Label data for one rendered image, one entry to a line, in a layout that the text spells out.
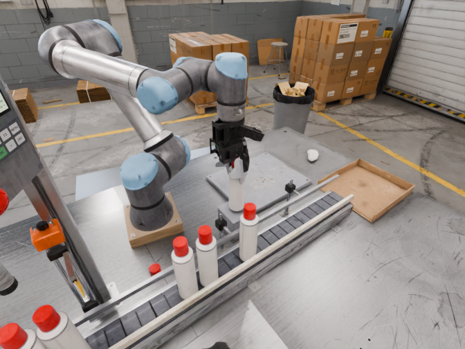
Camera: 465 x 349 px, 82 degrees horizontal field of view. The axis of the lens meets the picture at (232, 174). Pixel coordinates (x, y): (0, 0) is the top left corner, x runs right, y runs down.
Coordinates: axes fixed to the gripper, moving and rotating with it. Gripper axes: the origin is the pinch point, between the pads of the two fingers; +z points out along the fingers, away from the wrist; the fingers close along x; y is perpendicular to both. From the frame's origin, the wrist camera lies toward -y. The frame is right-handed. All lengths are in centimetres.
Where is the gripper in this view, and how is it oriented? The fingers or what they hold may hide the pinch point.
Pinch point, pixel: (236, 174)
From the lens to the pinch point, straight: 83.6
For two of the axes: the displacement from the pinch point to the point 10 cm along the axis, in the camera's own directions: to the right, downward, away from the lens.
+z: 0.0, 8.1, 5.9
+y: -8.1, 3.4, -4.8
